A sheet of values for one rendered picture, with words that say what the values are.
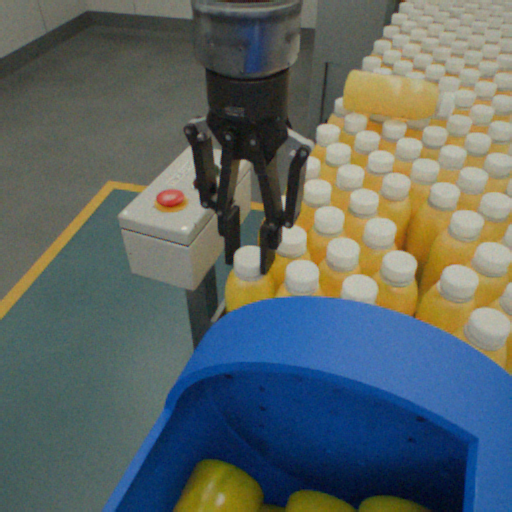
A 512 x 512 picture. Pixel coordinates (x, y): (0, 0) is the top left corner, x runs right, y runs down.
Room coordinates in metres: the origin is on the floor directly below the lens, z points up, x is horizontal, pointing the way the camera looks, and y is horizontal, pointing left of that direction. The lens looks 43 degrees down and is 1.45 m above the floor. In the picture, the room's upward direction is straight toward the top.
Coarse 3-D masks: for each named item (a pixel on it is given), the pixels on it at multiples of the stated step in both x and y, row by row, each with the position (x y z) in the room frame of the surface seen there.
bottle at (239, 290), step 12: (228, 276) 0.43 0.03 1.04; (240, 276) 0.41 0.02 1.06; (264, 276) 0.42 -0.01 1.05; (228, 288) 0.41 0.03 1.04; (240, 288) 0.40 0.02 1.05; (252, 288) 0.40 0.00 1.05; (264, 288) 0.41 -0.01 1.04; (228, 300) 0.41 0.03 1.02; (240, 300) 0.40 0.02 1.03; (252, 300) 0.40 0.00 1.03; (228, 312) 0.41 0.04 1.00
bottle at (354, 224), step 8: (344, 216) 0.55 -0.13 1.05; (352, 216) 0.54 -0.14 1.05; (360, 216) 0.53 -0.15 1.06; (368, 216) 0.53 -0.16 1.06; (376, 216) 0.54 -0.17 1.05; (344, 224) 0.54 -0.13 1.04; (352, 224) 0.53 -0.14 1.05; (360, 224) 0.53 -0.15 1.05; (352, 232) 0.53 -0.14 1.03; (360, 232) 0.52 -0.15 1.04; (352, 240) 0.52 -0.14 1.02
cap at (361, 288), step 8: (344, 280) 0.38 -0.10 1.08; (352, 280) 0.38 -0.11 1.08; (360, 280) 0.39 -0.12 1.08; (368, 280) 0.38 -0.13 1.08; (344, 288) 0.37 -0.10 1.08; (352, 288) 0.37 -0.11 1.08; (360, 288) 0.37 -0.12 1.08; (368, 288) 0.37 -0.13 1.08; (376, 288) 0.37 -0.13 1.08; (344, 296) 0.37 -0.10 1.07; (352, 296) 0.36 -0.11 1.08; (360, 296) 0.36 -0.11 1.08; (368, 296) 0.36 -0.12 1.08; (376, 296) 0.37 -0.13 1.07
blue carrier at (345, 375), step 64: (256, 320) 0.21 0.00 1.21; (320, 320) 0.19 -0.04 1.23; (384, 320) 0.19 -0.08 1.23; (192, 384) 0.19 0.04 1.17; (256, 384) 0.23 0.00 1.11; (320, 384) 0.21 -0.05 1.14; (384, 384) 0.15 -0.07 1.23; (448, 384) 0.15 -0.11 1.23; (192, 448) 0.20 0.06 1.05; (256, 448) 0.23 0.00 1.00; (320, 448) 0.20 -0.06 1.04; (384, 448) 0.19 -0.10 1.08; (448, 448) 0.17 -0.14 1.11
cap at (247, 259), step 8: (240, 248) 0.44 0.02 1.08; (248, 248) 0.44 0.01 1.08; (256, 248) 0.44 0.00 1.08; (240, 256) 0.43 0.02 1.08; (248, 256) 0.43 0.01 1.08; (256, 256) 0.43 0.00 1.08; (240, 264) 0.41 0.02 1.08; (248, 264) 0.41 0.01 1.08; (256, 264) 0.41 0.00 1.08; (240, 272) 0.41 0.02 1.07; (248, 272) 0.41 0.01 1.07; (256, 272) 0.41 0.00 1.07
